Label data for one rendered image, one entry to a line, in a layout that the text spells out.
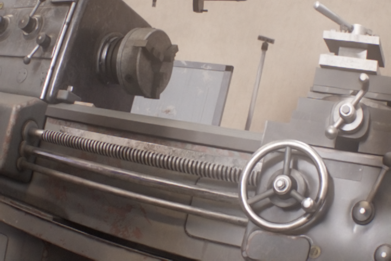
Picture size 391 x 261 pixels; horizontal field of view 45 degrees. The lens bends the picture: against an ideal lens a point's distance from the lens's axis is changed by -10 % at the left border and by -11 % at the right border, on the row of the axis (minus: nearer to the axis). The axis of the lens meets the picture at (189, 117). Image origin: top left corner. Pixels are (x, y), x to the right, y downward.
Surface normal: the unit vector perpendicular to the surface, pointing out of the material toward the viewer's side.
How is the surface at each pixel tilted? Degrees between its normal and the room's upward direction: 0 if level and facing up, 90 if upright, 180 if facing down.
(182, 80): 90
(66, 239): 90
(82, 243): 90
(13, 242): 90
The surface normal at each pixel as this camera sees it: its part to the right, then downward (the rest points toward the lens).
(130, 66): -0.47, 0.17
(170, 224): -0.41, -0.28
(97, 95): 0.88, 0.13
